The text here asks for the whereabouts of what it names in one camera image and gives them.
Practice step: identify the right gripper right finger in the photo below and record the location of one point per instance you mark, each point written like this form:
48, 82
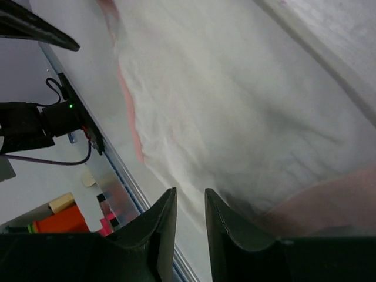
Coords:
240, 251

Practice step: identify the orange box below table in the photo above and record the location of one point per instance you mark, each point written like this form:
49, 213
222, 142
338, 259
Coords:
66, 221

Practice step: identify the white pink-trimmed underwear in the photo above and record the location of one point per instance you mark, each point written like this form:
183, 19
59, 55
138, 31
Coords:
220, 97

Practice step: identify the aluminium mounting rail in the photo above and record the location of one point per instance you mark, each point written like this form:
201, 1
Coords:
122, 177

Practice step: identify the pink object below table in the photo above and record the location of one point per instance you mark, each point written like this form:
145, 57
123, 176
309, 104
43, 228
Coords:
109, 224

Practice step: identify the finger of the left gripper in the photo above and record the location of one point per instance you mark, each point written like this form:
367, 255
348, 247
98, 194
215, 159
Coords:
18, 22

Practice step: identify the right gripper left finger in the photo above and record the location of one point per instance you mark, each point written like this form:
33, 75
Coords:
142, 250

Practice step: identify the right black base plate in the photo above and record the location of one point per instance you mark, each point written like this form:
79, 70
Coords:
88, 124

